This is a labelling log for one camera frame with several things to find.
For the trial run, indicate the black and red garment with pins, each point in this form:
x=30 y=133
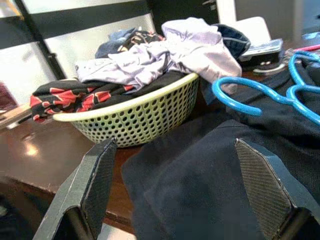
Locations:
x=62 y=97

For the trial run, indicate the dark navy printed t-shirt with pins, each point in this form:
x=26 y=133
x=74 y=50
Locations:
x=200 y=180

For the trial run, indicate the clear plastic box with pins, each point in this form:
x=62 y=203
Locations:
x=265 y=47

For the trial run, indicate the blue plastic hanger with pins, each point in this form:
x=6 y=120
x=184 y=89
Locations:
x=217 y=92
x=291 y=66

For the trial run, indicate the white plastic chair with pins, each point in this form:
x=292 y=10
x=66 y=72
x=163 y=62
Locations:
x=255 y=27

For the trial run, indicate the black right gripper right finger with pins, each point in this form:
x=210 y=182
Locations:
x=270 y=195

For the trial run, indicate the navy garment with grey trim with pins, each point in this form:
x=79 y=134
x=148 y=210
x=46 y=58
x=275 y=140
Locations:
x=232 y=37

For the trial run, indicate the red pen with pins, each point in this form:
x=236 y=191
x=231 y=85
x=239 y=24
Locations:
x=310 y=47

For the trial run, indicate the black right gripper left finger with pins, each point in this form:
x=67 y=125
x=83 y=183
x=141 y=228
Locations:
x=82 y=195

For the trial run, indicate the lavender garment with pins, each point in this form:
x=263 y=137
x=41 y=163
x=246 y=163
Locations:
x=190 y=45

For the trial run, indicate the blue grey garment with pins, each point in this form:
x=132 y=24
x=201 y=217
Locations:
x=110 y=47

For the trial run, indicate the green plastic laundry basket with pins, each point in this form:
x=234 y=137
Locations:
x=155 y=112

